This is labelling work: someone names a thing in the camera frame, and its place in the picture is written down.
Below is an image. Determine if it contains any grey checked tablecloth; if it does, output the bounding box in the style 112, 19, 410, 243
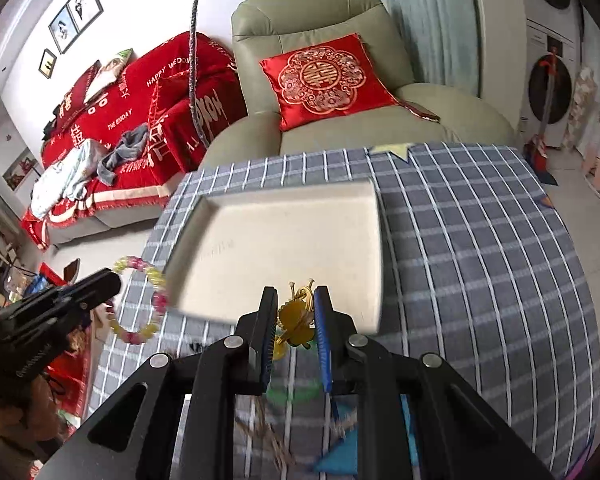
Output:
82, 142, 600, 480

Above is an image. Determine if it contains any pastel beaded bracelet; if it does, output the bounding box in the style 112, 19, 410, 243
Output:
104, 254, 170, 346

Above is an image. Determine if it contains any yellow hair tie with charm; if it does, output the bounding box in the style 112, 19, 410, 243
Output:
272, 277, 318, 361

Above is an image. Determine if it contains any red mop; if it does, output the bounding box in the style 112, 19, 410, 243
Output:
524, 46, 558, 185

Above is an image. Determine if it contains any red pillow on sofa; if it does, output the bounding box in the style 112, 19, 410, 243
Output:
54, 60, 102, 133

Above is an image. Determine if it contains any teal curtain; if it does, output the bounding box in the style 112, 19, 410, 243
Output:
387, 0, 481, 96

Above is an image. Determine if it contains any teal jewelry tray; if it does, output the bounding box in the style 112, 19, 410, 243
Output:
164, 180, 382, 334

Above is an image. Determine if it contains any white printed pillow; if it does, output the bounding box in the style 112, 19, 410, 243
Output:
84, 49, 134, 104

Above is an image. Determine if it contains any grey clothing on sofa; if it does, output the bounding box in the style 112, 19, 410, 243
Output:
96, 124, 149, 186

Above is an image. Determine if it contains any lower white washing machine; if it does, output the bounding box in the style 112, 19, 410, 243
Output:
518, 20, 579, 150

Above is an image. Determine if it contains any small lower picture frame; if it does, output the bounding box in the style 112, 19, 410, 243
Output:
38, 49, 57, 79

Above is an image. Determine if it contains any white clothing on sofa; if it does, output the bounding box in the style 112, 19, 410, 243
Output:
30, 139, 107, 220

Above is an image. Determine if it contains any green leather armchair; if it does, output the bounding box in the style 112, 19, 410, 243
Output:
201, 0, 521, 168

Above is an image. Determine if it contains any yellow star sticker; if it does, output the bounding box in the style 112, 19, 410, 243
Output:
367, 143, 412, 162

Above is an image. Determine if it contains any red embroidered cushion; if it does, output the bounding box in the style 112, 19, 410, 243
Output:
260, 34, 399, 132

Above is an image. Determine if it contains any large black picture frame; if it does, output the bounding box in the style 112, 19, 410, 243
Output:
48, 0, 104, 54

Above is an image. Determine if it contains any blue star sticker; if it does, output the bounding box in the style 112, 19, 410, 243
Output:
312, 394, 422, 479

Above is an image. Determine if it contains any red covered sofa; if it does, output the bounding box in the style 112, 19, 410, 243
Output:
21, 32, 246, 250

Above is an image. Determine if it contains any green translucent bangle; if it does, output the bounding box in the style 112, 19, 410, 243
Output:
265, 378, 323, 405

